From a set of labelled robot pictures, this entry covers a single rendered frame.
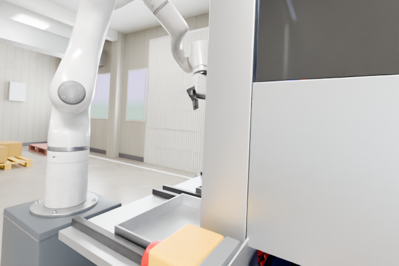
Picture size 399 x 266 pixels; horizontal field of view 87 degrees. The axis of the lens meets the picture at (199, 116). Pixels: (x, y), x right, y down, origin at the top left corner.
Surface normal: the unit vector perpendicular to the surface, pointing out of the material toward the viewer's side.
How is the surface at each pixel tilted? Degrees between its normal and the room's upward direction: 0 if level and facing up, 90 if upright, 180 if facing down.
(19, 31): 90
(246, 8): 90
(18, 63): 90
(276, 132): 90
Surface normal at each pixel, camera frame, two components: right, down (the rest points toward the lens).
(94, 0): 0.19, 0.55
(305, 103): -0.52, -0.04
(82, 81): 0.64, -0.40
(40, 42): 0.85, 0.03
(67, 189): 0.56, 0.01
